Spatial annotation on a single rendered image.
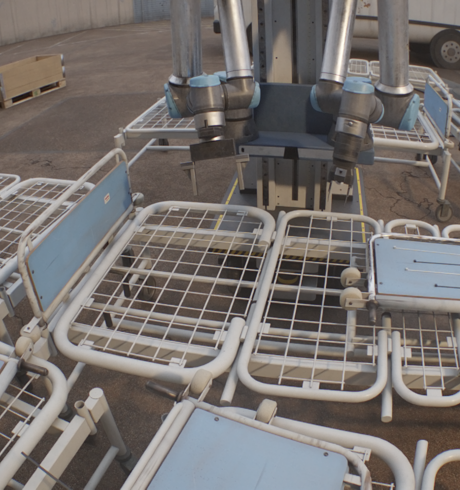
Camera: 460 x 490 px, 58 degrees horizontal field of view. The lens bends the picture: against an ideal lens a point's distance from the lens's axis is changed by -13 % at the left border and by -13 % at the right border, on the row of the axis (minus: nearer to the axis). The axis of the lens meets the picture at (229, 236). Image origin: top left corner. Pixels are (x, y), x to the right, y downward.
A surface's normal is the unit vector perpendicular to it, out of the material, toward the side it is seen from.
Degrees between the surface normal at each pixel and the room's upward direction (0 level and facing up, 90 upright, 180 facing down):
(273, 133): 0
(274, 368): 90
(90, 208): 90
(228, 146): 66
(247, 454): 8
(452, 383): 90
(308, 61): 90
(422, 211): 0
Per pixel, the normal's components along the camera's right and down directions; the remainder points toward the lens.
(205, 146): -0.10, 0.14
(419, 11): -0.11, 0.50
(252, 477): 0.08, -0.82
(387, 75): -0.63, 0.56
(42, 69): 0.83, 0.26
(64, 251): 0.97, 0.09
